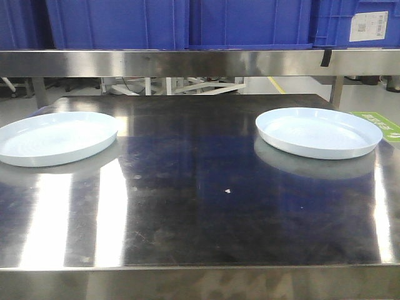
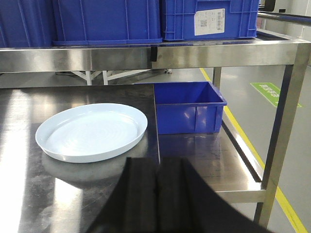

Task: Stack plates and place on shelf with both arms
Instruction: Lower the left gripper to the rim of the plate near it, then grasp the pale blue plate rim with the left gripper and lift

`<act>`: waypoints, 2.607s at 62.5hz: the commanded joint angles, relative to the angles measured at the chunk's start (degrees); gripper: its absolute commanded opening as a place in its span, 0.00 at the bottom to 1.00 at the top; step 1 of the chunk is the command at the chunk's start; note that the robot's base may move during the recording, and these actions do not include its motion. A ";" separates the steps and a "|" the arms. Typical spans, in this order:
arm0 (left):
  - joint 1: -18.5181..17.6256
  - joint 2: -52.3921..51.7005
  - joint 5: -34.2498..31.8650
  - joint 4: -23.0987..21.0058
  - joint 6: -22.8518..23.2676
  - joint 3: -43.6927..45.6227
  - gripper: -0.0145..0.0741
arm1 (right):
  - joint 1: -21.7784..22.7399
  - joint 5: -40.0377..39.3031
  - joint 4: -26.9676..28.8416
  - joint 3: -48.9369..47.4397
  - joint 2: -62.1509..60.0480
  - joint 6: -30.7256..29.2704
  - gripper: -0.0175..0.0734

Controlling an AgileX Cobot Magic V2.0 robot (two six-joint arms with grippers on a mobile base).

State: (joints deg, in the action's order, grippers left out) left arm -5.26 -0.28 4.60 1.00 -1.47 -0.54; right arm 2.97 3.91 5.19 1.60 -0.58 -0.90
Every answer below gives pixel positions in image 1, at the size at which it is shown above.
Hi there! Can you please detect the steel table leg, left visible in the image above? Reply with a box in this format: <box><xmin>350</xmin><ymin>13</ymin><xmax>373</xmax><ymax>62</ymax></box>
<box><xmin>31</xmin><ymin>77</ymin><xmax>49</xmax><ymax>109</ymax></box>

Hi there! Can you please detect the blue plastic crate, middle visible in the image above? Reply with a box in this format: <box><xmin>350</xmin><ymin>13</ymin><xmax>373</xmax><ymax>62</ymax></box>
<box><xmin>188</xmin><ymin>0</ymin><xmax>312</xmax><ymax>50</ymax></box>

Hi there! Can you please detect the blue plastic crate, left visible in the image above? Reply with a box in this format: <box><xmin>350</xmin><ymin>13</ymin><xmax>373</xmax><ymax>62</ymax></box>
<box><xmin>1</xmin><ymin>1</ymin><xmax>189</xmax><ymax>50</ymax></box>

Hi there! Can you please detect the light blue plate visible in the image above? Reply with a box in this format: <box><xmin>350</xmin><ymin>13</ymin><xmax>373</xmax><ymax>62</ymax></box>
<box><xmin>255</xmin><ymin>107</ymin><xmax>383</xmax><ymax>160</ymax></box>
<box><xmin>1</xmin><ymin>111</ymin><xmax>119</xmax><ymax>168</ymax></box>

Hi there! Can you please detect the black tape strip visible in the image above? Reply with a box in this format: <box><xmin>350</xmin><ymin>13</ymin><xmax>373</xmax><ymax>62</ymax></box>
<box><xmin>320</xmin><ymin>49</ymin><xmax>332</xmax><ymax>68</ymax></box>

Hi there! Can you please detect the stainless steel shelf rail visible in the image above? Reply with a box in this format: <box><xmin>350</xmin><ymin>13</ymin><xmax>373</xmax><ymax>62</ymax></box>
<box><xmin>1</xmin><ymin>48</ymin><xmax>399</xmax><ymax>78</ymax></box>

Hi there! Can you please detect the white barcode label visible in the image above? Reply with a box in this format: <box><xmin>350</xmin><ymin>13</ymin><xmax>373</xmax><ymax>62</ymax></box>
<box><xmin>349</xmin><ymin>11</ymin><xmax>388</xmax><ymax>42</ymax></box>

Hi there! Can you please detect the white metal frame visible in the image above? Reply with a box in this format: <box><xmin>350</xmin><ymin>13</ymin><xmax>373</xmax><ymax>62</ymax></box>
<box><xmin>101</xmin><ymin>77</ymin><xmax>246</xmax><ymax>96</ymax></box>

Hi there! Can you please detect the steel table leg, right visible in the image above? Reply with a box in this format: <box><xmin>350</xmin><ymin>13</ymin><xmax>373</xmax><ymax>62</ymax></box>
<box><xmin>329</xmin><ymin>76</ymin><xmax>344</xmax><ymax>108</ymax></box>

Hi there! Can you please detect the steel table leg, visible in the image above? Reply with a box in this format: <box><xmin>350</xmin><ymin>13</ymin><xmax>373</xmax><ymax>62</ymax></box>
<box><xmin>31</xmin><ymin>77</ymin><xmax>49</xmax><ymax>109</ymax></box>
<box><xmin>329</xmin><ymin>76</ymin><xmax>344</xmax><ymax>108</ymax></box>

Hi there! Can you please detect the green floor sign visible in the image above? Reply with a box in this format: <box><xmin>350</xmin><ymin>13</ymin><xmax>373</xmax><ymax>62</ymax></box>
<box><xmin>351</xmin><ymin>111</ymin><xmax>400</xmax><ymax>143</ymax></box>

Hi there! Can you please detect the blue plastic crate, right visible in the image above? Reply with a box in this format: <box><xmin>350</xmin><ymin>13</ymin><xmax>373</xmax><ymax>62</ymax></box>
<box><xmin>309</xmin><ymin>1</ymin><xmax>399</xmax><ymax>48</ymax></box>

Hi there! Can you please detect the blue plastic crate, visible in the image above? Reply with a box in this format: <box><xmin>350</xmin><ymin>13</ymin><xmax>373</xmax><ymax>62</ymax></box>
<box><xmin>188</xmin><ymin>0</ymin><xmax>312</xmax><ymax>50</ymax></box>
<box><xmin>309</xmin><ymin>1</ymin><xmax>399</xmax><ymax>48</ymax></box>
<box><xmin>1</xmin><ymin>1</ymin><xmax>189</xmax><ymax>50</ymax></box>

